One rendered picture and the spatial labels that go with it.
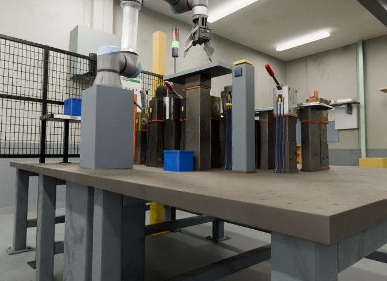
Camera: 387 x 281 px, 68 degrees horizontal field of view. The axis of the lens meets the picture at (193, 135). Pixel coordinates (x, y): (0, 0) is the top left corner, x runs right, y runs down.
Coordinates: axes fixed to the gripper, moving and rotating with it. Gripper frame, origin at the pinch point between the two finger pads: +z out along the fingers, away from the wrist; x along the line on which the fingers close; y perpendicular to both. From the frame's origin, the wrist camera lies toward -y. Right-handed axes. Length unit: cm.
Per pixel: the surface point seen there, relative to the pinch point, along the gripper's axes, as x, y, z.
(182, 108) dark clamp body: 1.2, -20.9, 20.4
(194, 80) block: -2.9, 3.2, 10.7
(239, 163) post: 6, 26, 49
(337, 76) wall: 538, -346, -140
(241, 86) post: 6.6, 27.0, 17.4
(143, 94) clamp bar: -8, -69, 4
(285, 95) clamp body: 25.5, 31.6, 20.2
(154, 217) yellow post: 26, -149, 108
